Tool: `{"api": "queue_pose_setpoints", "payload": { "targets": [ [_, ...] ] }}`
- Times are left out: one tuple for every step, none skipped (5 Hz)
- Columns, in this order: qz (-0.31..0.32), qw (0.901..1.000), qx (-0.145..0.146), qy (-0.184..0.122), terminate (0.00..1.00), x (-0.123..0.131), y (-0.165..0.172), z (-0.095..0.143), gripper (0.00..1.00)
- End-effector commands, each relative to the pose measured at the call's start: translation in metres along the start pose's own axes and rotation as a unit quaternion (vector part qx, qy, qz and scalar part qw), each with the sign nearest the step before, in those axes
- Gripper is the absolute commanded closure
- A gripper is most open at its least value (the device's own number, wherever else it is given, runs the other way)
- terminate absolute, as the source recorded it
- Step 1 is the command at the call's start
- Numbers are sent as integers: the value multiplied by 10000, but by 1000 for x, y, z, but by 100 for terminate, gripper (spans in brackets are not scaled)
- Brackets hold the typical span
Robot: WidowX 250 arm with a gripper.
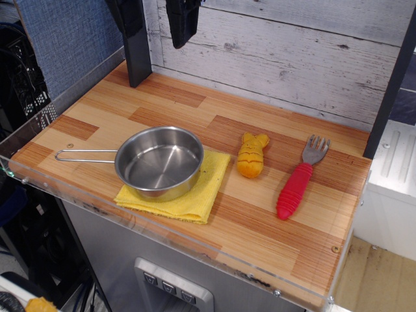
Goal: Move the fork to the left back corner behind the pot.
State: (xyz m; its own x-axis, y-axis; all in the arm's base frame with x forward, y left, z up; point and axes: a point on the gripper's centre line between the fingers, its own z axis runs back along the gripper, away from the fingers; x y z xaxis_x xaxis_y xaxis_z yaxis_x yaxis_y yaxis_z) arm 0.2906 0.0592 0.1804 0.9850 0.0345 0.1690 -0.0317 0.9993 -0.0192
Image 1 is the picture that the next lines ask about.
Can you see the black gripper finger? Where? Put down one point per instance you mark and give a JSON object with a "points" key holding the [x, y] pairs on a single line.
{"points": [[183, 20], [127, 15]]}

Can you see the black vertical post right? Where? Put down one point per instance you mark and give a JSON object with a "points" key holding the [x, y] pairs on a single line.
{"points": [[395, 81]]}

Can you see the black vertical post left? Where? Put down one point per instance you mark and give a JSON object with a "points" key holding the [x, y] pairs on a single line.
{"points": [[137, 54]]}

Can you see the silver panel with buttons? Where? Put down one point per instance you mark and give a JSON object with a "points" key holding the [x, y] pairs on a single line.
{"points": [[163, 290]]}

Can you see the silver pot with handle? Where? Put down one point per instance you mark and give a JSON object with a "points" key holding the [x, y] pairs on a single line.
{"points": [[159, 163]]}

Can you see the white ribbed box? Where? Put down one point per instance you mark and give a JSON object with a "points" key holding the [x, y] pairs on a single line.
{"points": [[386, 214]]}

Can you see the red handled metal fork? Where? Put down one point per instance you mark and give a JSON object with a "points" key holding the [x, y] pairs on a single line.
{"points": [[292, 193]]}

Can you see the black plastic crate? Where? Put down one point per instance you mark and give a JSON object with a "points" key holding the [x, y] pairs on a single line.
{"points": [[23, 89]]}

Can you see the black vertical post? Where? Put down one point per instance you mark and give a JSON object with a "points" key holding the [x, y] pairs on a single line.
{"points": [[395, 81], [137, 54]]}

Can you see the orange plush shrimp toy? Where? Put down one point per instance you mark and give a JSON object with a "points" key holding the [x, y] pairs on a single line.
{"points": [[250, 159]]}

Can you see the yellow folded cloth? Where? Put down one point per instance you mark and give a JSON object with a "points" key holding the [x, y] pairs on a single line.
{"points": [[194, 206]]}

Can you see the orange plush toy corner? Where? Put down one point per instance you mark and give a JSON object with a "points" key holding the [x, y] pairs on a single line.
{"points": [[40, 305]]}

